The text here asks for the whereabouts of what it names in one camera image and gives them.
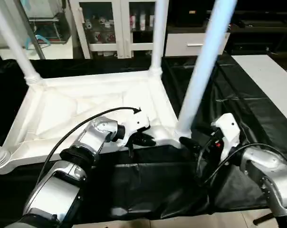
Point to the white side board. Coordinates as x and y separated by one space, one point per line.
272 85

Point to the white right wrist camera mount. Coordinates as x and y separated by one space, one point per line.
227 133

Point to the white glass door cabinet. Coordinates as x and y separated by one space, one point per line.
110 23

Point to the grey metal storage rack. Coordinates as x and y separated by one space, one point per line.
48 21

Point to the teal small stool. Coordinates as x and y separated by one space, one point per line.
38 41

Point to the white plastic table top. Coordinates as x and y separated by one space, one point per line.
62 114

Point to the black metal table leg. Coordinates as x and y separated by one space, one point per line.
264 219

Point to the white drawer unit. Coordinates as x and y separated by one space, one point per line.
191 45

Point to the black plastic mat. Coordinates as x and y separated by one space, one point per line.
148 190

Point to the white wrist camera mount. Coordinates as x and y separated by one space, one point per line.
227 133
136 124

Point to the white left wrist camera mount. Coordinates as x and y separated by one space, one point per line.
136 124

